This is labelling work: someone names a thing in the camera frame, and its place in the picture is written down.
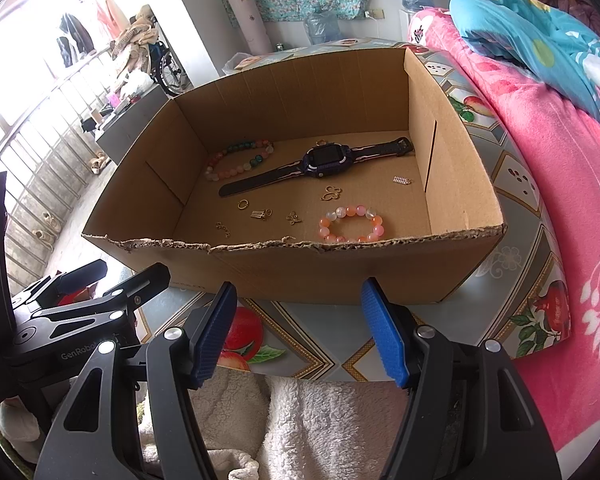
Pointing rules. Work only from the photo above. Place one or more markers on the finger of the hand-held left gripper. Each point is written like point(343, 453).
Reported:
point(75, 275)
point(130, 292)

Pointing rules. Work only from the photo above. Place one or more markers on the gold butterfly outline charm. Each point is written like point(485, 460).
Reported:
point(328, 191)

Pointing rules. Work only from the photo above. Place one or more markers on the pink hanging clothes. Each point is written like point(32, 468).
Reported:
point(109, 12)

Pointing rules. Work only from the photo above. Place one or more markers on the dark purple smart watch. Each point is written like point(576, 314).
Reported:
point(322, 158)

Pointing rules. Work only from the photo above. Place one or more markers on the pink floral blanket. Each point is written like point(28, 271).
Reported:
point(555, 185)

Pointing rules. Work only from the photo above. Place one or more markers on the gold rectangular charm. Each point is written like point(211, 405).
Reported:
point(261, 215)

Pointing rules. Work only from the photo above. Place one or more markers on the red flat object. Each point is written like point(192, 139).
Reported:
point(75, 295)

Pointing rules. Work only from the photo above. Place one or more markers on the grey cabinet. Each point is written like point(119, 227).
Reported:
point(130, 125)

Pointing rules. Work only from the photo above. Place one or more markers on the white water dispenser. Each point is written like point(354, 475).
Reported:
point(407, 25)

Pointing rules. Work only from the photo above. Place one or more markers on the white plastic bag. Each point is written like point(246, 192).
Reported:
point(235, 62)

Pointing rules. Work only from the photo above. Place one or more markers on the small gold butterfly charm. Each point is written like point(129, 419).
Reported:
point(293, 218)

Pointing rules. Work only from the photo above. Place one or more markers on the blue patterned quilt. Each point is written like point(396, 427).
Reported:
point(510, 30)

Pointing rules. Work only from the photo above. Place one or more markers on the empty clear water jug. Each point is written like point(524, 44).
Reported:
point(324, 27)

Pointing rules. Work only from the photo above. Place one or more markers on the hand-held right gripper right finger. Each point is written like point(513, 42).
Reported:
point(385, 335)

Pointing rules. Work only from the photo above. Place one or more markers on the pile of clothes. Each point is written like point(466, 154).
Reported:
point(135, 40)

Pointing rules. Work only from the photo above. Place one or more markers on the dark hanging clothes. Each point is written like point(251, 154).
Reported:
point(72, 37)

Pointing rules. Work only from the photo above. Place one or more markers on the beige shoe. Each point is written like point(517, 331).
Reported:
point(99, 163)
point(46, 219)
point(42, 235)

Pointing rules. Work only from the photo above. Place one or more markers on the brown cardboard box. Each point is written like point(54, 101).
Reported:
point(305, 100)

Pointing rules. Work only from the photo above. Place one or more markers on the metal railing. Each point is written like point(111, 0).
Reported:
point(35, 160)

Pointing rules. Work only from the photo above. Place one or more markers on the white cardboard tube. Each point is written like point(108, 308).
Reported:
point(247, 20)

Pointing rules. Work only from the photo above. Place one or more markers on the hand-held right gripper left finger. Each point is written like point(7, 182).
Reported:
point(215, 340)

